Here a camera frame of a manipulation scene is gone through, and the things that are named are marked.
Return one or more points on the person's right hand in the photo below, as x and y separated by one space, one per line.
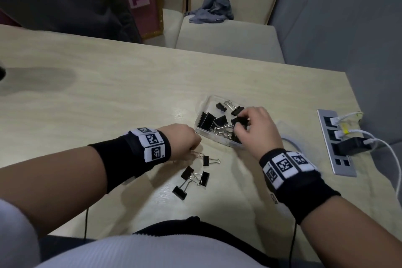
262 132

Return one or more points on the person's left hand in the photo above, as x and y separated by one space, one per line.
182 140

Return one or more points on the person's right thumb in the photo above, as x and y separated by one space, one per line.
241 132

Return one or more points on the person's left fingers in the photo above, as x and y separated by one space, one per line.
195 143

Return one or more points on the black binder clip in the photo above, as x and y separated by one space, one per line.
179 193
204 179
187 172
206 160
236 120

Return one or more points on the person's left forearm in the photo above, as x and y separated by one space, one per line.
56 183

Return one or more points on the person's right forearm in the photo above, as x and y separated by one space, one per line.
355 233

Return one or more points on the pile of black binder clips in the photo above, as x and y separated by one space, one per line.
210 121

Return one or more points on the clear plastic box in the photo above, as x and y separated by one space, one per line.
205 110

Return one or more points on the clear plastic lid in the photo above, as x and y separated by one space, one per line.
290 142

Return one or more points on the black left wristband with markers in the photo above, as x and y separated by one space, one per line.
135 154

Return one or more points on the black wristband with markers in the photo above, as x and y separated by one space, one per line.
295 179
135 154

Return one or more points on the black right wristband with markers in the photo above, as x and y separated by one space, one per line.
295 179

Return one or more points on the person's black trousers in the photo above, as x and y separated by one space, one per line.
188 225

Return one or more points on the large beige seat cushion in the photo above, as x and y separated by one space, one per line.
229 38

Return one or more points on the white plug with yellow tag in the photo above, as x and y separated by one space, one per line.
344 134

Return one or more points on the silver power socket panel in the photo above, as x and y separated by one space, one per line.
340 164

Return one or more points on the black charger adapter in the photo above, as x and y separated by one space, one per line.
353 146

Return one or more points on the grey crumpled cloth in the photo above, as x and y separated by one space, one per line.
213 7

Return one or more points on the person's white shirt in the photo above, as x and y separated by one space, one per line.
125 252

